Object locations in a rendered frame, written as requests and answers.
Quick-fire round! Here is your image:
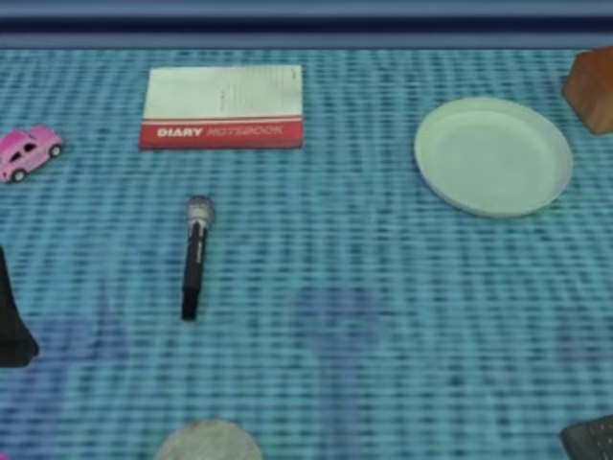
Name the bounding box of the black handheld microphone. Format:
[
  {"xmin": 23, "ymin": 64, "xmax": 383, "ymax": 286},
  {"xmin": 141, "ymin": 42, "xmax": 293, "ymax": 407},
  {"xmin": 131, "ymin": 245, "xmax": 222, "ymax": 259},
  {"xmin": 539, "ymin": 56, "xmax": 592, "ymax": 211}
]
[{"xmin": 180, "ymin": 195, "xmax": 216, "ymax": 323}]

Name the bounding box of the red white diary notebook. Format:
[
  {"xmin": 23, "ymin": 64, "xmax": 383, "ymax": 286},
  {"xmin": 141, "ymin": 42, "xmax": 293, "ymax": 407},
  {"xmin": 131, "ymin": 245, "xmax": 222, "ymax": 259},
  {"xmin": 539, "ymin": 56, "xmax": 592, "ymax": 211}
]
[{"xmin": 138, "ymin": 64, "xmax": 306, "ymax": 152}]

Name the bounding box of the white round plate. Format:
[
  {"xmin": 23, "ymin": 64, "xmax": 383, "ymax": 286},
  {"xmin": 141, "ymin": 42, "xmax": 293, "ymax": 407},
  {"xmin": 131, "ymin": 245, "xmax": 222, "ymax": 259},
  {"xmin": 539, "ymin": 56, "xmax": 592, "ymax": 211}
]
[{"xmin": 413, "ymin": 97, "xmax": 575, "ymax": 219}]

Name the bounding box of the grey round stone disc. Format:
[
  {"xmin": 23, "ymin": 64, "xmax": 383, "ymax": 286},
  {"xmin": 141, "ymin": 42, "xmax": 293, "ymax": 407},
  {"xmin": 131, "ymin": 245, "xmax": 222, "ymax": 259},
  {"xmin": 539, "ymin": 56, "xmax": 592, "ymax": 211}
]
[{"xmin": 152, "ymin": 418, "xmax": 263, "ymax": 460}]

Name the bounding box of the pink toy car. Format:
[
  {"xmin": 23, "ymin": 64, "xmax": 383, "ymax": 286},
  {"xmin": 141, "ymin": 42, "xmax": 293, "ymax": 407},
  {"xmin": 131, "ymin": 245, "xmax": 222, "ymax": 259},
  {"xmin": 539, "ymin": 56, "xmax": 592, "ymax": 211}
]
[{"xmin": 0, "ymin": 123, "xmax": 64, "ymax": 185}]

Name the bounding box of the black cone-shaped object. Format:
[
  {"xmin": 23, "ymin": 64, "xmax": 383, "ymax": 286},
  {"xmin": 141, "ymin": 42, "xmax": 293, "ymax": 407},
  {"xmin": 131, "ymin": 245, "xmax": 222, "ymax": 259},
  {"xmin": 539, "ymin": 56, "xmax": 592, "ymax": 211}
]
[{"xmin": 0, "ymin": 244, "xmax": 40, "ymax": 369}]

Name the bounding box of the brown wooden block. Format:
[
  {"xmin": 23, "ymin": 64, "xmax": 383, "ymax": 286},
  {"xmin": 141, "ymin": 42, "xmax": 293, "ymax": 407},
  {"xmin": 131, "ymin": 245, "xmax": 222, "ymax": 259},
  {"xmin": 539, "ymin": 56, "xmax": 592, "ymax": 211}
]
[{"xmin": 562, "ymin": 45, "xmax": 613, "ymax": 135}]

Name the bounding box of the black keyboard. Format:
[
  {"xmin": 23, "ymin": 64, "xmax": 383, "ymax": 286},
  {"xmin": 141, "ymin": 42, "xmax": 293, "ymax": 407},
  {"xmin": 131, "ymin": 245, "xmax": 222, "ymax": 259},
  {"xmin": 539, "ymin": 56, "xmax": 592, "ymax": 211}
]
[{"xmin": 559, "ymin": 414, "xmax": 613, "ymax": 460}]

